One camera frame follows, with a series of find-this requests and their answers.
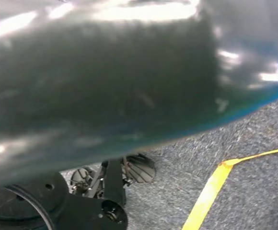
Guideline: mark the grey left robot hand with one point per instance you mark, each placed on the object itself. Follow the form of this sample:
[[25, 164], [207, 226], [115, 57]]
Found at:
[[105, 79]]

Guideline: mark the yellow floor tape outline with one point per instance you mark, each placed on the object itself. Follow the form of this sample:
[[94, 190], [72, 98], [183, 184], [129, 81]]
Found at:
[[211, 190]]

